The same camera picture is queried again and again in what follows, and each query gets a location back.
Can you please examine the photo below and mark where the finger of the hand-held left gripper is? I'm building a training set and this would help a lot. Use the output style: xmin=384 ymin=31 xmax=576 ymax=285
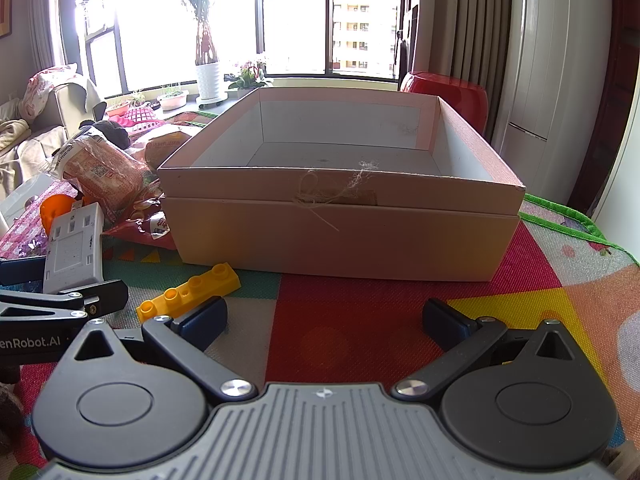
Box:
xmin=0 ymin=279 xmax=129 ymax=322
xmin=0 ymin=258 xmax=47 ymax=282

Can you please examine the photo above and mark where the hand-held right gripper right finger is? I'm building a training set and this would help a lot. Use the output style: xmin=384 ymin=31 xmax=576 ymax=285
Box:
xmin=392 ymin=298 xmax=575 ymax=403

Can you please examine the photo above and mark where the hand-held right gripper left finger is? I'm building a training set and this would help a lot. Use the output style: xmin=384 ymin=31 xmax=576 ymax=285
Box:
xmin=75 ymin=296 xmax=257 ymax=403

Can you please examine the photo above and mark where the yellow toy brick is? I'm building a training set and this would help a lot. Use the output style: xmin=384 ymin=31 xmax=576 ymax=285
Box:
xmin=137 ymin=262 xmax=242 ymax=324

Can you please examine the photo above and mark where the grey power strip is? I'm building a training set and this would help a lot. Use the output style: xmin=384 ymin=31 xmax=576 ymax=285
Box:
xmin=42 ymin=201 xmax=105 ymax=295

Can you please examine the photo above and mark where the orange toy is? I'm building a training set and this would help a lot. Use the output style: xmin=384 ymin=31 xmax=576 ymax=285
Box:
xmin=40 ymin=194 xmax=84 ymax=234

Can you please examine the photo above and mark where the sliced bread bag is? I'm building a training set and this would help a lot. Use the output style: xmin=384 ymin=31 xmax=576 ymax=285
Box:
xmin=47 ymin=127 xmax=163 ymax=211

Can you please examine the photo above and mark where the cardboard box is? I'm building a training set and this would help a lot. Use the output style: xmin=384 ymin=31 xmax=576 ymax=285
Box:
xmin=157 ymin=86 xmax=527 ymax=283

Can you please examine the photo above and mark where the small round bread packet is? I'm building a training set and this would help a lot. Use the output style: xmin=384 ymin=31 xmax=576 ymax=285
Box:
xmin=131 ymin=127 xmax=194 ymax=163

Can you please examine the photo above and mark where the pink plastic basket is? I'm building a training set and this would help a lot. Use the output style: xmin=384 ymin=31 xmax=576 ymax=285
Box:
xmin=110 ymin=105 xmax=164 ymax=132

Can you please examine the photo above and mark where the red snack packet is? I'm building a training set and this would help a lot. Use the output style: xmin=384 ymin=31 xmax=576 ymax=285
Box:
xmin=102 ymin=209 xmax=177 ymax=252

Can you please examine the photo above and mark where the colourful play mat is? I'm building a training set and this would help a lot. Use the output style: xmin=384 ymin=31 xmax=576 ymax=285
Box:
xmin=0 ymin=109 xmax=640 ymax=480

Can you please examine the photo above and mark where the beige blanket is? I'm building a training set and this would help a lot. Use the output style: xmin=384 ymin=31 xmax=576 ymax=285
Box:
xmin=0 ymin=119 xmax=34 ymax=157

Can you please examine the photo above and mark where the beige sofa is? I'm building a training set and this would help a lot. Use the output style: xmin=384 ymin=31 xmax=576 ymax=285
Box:
xmin=0 ymin=79 xmax=108 ymax=201

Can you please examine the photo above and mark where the pink floral quilt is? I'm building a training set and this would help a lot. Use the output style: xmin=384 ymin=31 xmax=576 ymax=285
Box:
xmin=25 ymin=66 xmax=84 ymax=121

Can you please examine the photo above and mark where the red planter bowl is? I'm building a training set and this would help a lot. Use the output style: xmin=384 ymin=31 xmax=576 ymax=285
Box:
xmin=106 ymin=92 xmax=147 ymax=117

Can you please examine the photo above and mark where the pale planter bowl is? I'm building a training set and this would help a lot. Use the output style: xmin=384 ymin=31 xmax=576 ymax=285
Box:
xmin=157 ymin=87 xmax=190 ymax=111

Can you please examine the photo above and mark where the red drum stool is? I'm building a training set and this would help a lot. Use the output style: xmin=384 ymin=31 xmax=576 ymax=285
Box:
xmin=400 ymin=71 xmax=489 ymax=137

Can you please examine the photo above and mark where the tall plant in white pot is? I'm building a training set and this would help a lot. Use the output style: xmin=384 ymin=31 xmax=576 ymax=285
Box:
xmin=165 ymin=0 xmax=226 ymax=107

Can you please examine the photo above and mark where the pink flowering potted plant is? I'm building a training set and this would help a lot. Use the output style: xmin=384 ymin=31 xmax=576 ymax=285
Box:
xmin=226 ymin=57 xmax=274 ymax=99

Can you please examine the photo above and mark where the grey curtain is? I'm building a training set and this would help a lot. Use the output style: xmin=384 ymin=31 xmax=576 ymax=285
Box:
xmin=414 ymin=0 xmax=527 ymax=147
xmin=30 ymin=0 xmax=87 ymax=77

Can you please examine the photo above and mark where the white standing air conditioner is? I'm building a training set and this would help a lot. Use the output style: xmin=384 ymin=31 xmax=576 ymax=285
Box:
xmin=495 ymin=0 xmax=632 ymax=213

